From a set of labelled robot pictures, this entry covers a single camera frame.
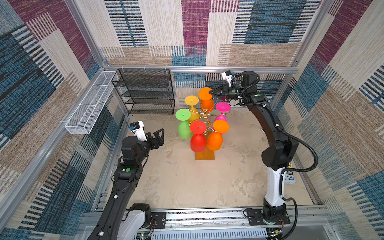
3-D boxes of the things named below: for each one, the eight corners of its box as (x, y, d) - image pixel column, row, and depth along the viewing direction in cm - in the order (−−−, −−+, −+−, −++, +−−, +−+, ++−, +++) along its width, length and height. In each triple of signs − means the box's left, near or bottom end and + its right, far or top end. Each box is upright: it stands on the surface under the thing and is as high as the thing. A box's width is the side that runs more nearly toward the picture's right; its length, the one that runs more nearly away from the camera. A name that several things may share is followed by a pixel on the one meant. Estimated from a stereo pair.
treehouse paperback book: (285, 183, 86) (287, 181, 84) (282, 176, 88) (284, 174, 86) (294, 183, 86) (296, 181, 84) (291, 176, 88) (293, 174, 86)
